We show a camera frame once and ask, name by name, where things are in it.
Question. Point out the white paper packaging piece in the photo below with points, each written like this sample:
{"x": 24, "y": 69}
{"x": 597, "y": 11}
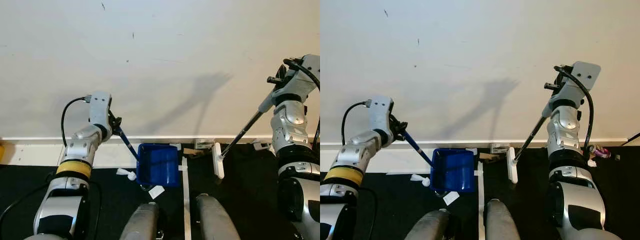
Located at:
{"x": 205, "y": 144}
{"x": 500, "y": 148}

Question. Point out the white floor tape strip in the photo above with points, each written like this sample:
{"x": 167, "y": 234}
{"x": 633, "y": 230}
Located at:
{"x": 186, "y": 200}
{"x": 481, "y": 205}

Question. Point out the blue plastic dustpan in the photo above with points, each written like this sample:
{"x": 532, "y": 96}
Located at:
{"x": 455, "y": 170}
{"x": 160, "y": 165}

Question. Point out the flat brown cardboard piece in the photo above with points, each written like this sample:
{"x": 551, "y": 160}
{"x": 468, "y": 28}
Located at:
{"x": 192, "y": 153}
{"x": 487, "y": 157}

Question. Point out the grey robot leg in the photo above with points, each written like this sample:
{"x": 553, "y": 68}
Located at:
{"x": 141, "y": 222}
{"x": 430, "y": 227}
{"x": 216, "y": 220}
{"x": 502, "y": 222}

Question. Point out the grey left robot leg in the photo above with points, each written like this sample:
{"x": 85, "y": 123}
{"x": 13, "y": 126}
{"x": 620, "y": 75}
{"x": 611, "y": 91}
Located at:
{"x": 141, "y": 222}
{"x": 430, "y": 227}

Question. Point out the purple drink can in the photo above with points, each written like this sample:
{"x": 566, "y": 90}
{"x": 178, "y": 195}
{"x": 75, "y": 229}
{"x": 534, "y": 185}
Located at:
{"x": 601, "y": 151}

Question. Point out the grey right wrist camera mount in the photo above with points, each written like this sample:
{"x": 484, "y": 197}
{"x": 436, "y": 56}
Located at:
{"x": 311, "y": 67}
{"x": 586, "y": 75}

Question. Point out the grey right robot leg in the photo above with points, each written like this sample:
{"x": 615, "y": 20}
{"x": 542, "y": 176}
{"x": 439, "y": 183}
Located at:
{"x": 502, "y": 222}
{"x": 216, "y": 220}

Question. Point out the grey white litter piece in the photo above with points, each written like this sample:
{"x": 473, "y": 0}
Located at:
{"x": 262, "y": 146}

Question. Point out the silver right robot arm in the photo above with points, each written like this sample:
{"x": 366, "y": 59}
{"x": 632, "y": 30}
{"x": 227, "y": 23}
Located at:
{"x": 290, "y": 120}
{"x": 565, "y": 125}

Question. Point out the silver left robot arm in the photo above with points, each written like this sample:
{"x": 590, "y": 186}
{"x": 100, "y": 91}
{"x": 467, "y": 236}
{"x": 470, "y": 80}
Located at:
{"x": 350, "y": 150}
{"x": 75, "y": 145}

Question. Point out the yellow object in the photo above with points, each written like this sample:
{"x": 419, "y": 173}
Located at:
{"x": 1, "y": 151}

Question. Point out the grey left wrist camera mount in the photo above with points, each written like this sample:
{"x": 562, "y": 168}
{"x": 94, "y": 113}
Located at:
{"x": 380, "y": 112}
{"x": 100, "y": 107}

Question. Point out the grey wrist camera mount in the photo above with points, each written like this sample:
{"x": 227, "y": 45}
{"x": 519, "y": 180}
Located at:
{"x": 586, "y": 75}
{"x": 380, "y": 112}
{"x": 311, "y": 67}
{"x": 100, "y": 107}

